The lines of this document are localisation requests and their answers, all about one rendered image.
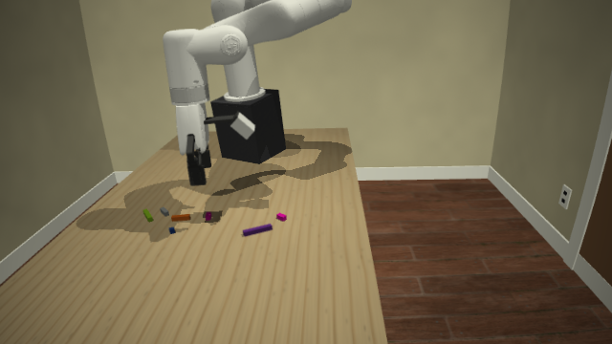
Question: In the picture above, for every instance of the purple rod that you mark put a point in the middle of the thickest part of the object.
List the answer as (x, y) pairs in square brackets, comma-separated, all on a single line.
[(258, 229)]

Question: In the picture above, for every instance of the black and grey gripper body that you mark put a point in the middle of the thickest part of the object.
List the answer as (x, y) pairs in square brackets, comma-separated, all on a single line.
[(190, 119)]

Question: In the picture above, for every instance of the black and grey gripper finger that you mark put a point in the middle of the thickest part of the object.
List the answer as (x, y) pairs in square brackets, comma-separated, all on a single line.
[(196, 170), (206, 159)]

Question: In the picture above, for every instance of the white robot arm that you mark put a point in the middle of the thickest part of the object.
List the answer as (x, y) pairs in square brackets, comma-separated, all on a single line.
[(188, 52)]

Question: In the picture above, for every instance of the orange rectangular bar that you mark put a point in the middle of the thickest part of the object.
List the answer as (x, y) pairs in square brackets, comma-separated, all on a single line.
[(183, 217)]

